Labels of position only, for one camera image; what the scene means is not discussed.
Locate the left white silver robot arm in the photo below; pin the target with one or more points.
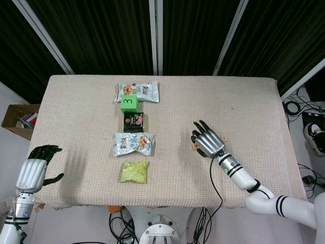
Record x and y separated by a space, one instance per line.
21 206

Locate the wooden chess piece red character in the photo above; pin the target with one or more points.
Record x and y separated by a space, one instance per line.
194 146
224 138

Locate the orange tag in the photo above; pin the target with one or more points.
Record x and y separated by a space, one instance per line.
114 209

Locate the yellow green snack bag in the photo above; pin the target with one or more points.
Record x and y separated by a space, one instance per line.
133 172

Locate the beige waffle table cloth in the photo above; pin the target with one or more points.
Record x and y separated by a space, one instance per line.
76 114

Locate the black flat device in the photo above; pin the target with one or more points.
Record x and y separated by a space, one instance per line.
312 117

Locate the green cube with number three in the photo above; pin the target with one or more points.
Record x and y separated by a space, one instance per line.
129 104

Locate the black case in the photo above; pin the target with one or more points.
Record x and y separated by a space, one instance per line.
316 89

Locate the dark green curtain panel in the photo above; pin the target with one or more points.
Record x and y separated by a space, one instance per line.
101 33
279 33
198 33
15 50

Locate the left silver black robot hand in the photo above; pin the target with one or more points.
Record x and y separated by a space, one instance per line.
31 174

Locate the black and white shoe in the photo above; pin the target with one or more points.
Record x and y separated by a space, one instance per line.
313 132

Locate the white blue crumpled snack bag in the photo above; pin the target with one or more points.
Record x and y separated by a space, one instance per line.
127 143

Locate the black luncheon meat tin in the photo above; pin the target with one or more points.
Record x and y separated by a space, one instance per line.
133 122

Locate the metal white robot torso base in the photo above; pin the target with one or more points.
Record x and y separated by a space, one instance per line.
161 230

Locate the silver white snack packet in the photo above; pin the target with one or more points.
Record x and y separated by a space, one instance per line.
144 90

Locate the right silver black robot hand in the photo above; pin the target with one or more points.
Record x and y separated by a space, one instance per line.
210 143

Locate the brown cardboard box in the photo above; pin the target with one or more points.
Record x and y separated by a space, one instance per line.
10 119

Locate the white double partition post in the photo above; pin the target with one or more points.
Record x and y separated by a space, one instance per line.
153 38

